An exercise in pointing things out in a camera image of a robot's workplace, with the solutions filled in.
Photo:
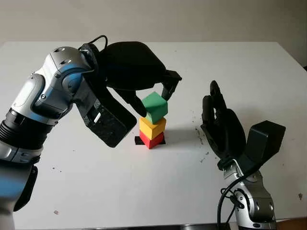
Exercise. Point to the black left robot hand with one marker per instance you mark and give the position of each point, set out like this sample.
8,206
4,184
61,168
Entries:
129,64

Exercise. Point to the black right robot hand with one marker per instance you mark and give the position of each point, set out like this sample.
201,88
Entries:
227,134

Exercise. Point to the green cube block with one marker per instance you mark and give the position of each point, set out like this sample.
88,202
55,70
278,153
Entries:
156,107

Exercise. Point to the yellow cube block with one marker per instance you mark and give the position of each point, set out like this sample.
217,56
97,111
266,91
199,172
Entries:
151,128

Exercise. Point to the red cube block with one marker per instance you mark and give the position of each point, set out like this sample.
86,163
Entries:
156,142

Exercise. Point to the black tape marker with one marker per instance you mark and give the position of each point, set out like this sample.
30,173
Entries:
137,141

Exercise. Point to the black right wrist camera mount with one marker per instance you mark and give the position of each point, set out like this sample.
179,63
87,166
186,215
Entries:
266,141

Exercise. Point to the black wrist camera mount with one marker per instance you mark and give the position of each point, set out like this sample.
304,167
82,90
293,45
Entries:
266,141
110,127

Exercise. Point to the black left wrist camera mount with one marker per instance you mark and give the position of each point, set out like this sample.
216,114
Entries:
110,127

